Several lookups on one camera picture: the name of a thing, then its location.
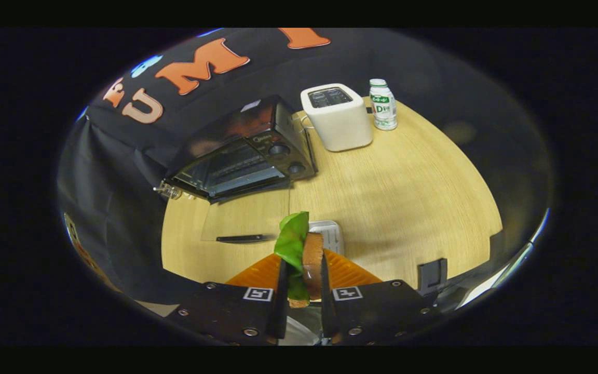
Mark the black toaster oven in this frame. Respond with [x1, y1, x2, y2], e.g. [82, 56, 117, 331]
[166, 95, 318, 245]

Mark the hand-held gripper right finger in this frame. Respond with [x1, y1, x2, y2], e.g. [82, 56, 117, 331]
[320, 248, 442, 346]

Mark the white rectangular tray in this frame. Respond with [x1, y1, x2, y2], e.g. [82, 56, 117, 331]
[308, 220, 345, 256]

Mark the lettuce sandwich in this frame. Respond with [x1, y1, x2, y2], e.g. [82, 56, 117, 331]
[274, 211, 325, 308]

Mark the black table edge bracket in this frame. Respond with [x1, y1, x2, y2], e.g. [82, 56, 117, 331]
[417, 258, 448, 297]

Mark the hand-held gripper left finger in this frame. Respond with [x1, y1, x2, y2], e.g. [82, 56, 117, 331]
[167, 253, 289, 346]

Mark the white bottle green label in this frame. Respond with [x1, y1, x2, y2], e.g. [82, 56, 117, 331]
[369, 78, 398, 131]

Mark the white pop-up toaster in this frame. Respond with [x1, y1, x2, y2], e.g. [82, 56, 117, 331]
[300, 83, 374, 152]

